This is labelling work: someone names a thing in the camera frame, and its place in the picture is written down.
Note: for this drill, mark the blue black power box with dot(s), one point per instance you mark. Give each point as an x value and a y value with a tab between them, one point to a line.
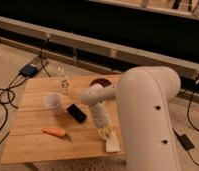
28	71

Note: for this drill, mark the black phone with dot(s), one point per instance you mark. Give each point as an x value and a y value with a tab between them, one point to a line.
76	113

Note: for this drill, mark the white sponge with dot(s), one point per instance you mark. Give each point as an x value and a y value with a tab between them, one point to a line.
112	143

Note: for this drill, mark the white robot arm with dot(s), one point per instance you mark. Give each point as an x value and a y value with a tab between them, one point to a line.
141	95

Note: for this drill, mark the dark red bowl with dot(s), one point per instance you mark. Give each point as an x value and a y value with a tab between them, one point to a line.
102	81

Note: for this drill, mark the white plastic cup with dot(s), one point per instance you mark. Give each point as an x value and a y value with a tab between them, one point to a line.
53	102

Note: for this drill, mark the orange carrot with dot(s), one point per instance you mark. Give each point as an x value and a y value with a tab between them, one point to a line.
58	132

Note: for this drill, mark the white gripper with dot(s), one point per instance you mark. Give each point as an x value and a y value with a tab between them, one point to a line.
106	131

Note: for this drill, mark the black power adapter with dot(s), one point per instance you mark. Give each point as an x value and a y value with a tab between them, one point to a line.
185	141

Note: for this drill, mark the wooden table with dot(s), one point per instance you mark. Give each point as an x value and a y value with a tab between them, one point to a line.
37	135

